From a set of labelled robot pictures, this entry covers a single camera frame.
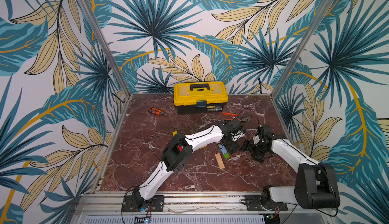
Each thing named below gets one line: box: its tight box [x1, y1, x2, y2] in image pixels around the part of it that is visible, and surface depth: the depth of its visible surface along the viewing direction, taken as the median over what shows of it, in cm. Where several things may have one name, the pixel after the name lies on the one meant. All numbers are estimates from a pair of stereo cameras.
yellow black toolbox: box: [173, 81, 229, 115], surface depth 100 cm
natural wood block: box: [214, 153, 225, 170], surface depth 89 cm
